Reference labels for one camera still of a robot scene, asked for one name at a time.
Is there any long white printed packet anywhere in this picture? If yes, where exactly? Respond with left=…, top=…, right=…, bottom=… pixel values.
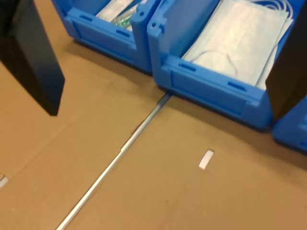
left=95, top=0, right=135, bottom=22

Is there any blue bin with tube packets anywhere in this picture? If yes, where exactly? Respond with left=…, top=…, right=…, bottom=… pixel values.
left=51, top=0, right=154, bottom=75

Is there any brown cardboard sheet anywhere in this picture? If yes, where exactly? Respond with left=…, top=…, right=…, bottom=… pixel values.
left=63, top=94, right=307, bottom=230
left=0, top=0, right=168, bottom=230

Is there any clear packet with green swabs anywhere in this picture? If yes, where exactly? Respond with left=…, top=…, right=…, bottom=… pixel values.
left=112, top=9, right=134, bottom=31

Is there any blue bin with cotton packet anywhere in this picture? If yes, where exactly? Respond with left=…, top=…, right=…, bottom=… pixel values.
left=272, top=95, right=307, bottom=154

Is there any blue bin with masks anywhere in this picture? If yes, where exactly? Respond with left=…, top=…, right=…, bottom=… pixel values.
left=146, top=0, right=274, bottom=132

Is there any stack of white face masks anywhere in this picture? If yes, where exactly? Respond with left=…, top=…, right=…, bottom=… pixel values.
left=181, top=0, right=295, bottom=91

